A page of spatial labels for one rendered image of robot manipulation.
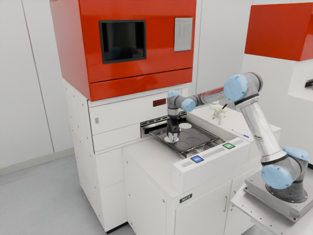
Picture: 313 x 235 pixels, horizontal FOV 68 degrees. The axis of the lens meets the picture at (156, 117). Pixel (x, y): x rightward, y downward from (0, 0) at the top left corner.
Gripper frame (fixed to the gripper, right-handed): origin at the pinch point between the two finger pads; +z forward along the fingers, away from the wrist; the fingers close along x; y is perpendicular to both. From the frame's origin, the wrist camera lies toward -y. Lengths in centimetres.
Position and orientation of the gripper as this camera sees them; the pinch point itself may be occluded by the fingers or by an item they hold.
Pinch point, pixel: (172, 141)
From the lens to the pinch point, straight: 158.2
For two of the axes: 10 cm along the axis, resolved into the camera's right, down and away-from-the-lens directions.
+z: 0.1, 9.2, 4.0
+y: -0.6, -4.0, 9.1
